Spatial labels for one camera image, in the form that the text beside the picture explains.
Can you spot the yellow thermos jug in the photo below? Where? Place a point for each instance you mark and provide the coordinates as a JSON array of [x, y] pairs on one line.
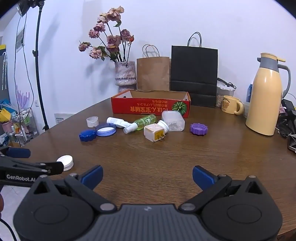
[[263, 97]]

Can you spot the green spray bottle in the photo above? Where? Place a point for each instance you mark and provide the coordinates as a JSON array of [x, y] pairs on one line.
[[145, 121]]

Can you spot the small white cap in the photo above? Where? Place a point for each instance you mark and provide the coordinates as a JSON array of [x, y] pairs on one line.
[[92, 122]]

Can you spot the yellow bear mug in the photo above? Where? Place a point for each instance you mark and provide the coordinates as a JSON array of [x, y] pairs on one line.
[[229, 105]]

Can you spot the blue rimmed clear lid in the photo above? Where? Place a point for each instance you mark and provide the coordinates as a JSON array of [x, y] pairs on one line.
[[105, 130]]

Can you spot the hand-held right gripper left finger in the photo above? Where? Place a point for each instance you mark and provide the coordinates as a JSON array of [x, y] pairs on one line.
[[92, 177]]

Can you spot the dark blue cap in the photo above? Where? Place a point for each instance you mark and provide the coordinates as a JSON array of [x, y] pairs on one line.
[[87, 135]]

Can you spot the purple cap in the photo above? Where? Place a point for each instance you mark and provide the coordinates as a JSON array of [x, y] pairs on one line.
[[198, 129]]

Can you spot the dried rose bouquet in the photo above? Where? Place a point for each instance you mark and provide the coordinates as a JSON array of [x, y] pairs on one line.
[[113, 41]]

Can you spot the blue can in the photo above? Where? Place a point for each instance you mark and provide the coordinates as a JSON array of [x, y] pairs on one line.
[[249, 92]]

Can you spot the white charger plug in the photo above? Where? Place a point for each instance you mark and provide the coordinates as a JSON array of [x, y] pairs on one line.
[[151, 132]]

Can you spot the pink white vase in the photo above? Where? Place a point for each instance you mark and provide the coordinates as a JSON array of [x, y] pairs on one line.
[[124, 74]]

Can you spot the clear oat container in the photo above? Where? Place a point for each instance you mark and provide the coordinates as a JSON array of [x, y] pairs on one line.
[[219, 97]]

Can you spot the white spray bottle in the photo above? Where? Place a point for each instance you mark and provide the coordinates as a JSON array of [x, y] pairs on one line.
[[114, 121]]

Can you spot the purple flower decoration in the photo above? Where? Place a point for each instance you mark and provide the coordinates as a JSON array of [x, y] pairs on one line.
[[22, 97]]

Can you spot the brown paper bag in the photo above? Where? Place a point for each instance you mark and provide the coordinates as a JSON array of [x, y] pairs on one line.
[[152, 74]]

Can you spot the black device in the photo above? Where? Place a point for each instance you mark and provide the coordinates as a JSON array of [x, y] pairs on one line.
[[285, 122]]

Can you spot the white ribbed cap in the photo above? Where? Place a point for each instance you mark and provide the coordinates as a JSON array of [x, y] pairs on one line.
[[66, 161]]

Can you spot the wall poster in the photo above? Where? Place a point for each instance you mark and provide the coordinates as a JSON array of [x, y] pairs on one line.
[[20, 39]]

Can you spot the red cardboard box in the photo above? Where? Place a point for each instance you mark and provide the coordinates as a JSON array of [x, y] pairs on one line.
[[143, 106]]

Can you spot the translucent plastic box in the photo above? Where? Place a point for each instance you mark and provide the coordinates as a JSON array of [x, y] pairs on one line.
[[174, 120]]

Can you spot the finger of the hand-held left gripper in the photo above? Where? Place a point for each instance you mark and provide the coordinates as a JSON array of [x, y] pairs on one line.
[[54, 168], [18, 153]]

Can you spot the black paper bag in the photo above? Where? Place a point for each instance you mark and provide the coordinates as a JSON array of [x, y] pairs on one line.
[[194, 69]]

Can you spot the black light stand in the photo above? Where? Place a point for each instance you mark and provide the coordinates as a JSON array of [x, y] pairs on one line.
[[36, 46]]

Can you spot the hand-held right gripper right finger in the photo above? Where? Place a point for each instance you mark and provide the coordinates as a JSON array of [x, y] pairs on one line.
[[203, 177]]

